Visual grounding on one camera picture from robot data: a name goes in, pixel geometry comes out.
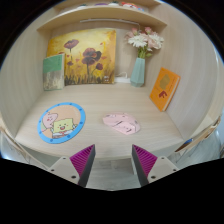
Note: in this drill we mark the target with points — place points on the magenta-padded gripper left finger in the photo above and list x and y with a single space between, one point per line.
81 160

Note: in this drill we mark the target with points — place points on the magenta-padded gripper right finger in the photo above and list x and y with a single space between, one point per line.
144 160

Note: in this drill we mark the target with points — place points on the pink computer mouse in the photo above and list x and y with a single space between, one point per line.
121 124

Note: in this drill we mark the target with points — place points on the round blue-rimmed cartoon mouse pad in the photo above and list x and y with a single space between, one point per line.
61 123

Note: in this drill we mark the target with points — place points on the orange book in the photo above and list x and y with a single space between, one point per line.
165 88

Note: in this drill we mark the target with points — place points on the mint green faceted vase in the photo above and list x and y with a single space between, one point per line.
137 73

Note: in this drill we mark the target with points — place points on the green and beige book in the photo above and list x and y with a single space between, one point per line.
53 73

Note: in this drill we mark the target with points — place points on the yellow poppy painting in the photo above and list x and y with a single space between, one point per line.
88 56

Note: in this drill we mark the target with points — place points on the pink and white flower bouquet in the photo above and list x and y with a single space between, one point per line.
145 40

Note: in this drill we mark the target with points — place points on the white light bar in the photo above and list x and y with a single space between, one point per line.
110 21

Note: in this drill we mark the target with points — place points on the wooden shelf with decorations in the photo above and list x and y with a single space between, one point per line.
100 13

